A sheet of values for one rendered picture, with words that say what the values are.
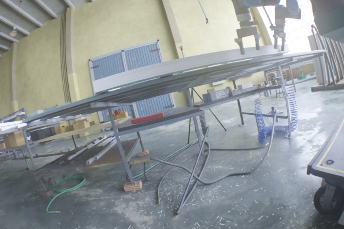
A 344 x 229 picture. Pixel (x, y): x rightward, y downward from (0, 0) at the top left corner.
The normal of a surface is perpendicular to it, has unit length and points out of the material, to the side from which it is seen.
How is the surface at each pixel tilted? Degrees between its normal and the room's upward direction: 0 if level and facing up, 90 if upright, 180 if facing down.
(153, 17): 90
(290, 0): 95
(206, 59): 90
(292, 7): 95
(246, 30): 113
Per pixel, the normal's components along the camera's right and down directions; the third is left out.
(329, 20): -0.94, 0.24
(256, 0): -0.14, 0.47
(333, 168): -0.25, -0.97
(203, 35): 0.08, -0.02
